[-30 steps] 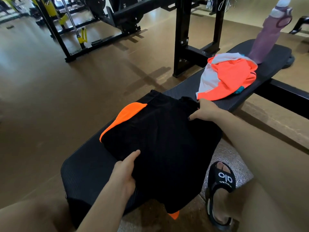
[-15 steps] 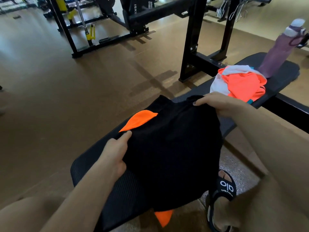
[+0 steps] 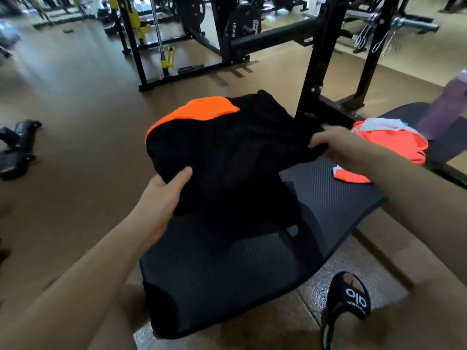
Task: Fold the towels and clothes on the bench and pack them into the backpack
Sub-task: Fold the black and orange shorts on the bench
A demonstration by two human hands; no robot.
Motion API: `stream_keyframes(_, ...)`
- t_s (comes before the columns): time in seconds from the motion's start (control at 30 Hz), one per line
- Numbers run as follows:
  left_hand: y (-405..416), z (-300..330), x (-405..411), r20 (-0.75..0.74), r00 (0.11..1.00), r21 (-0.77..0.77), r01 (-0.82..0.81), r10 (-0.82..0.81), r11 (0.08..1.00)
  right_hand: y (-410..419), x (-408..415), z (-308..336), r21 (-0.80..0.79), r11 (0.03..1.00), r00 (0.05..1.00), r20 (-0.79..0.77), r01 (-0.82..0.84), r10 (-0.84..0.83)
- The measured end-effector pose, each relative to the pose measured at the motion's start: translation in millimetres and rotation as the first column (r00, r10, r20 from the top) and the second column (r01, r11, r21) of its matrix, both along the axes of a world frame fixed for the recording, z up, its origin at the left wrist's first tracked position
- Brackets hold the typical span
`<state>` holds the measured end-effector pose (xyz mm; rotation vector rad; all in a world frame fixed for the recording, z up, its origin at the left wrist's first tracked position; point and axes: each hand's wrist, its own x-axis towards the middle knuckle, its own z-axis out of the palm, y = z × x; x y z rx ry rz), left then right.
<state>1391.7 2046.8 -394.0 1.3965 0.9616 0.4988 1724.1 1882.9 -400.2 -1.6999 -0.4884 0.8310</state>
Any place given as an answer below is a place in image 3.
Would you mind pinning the black weight plate white print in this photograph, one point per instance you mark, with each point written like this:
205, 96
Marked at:
242, 23

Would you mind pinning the yellow safety catch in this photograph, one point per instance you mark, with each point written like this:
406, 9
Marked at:
168, 60

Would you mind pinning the orange teal white jersey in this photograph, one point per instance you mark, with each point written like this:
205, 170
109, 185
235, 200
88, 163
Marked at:
401, 142

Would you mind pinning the black orange jacket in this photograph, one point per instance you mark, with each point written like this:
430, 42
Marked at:
237, 153

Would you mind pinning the black right slipper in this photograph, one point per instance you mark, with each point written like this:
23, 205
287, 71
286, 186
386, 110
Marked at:
346, 295

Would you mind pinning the person's left hand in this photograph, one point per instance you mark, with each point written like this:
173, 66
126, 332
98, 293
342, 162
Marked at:
157, 207

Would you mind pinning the person's left forearm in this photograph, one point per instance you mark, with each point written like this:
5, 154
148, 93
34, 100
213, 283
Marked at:
73, 287

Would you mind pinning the person's right forearm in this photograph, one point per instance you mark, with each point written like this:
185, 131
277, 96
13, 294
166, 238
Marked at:
427, 207

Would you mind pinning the black wheeled bench base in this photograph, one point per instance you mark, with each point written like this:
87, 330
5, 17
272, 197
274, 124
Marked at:
20, 149
3, 255

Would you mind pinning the black ribbed bench pad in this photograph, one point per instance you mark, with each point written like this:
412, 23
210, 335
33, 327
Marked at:
226, 280

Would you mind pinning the black steel bench frame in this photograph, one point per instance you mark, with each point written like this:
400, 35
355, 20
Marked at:
321, 50

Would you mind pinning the person's left leg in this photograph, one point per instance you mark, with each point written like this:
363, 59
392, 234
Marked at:
116, 324

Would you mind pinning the black power rack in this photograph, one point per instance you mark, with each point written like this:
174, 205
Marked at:
270, 38

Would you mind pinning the black exercise machine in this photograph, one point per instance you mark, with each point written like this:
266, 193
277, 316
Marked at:
454, 3

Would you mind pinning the yellow black gym machine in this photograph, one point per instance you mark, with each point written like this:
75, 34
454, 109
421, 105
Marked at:
135, 18

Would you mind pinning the pink water bottle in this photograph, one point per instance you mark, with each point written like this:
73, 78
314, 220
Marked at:
445, 109

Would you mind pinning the person's right hand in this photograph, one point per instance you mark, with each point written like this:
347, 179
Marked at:
350, 149

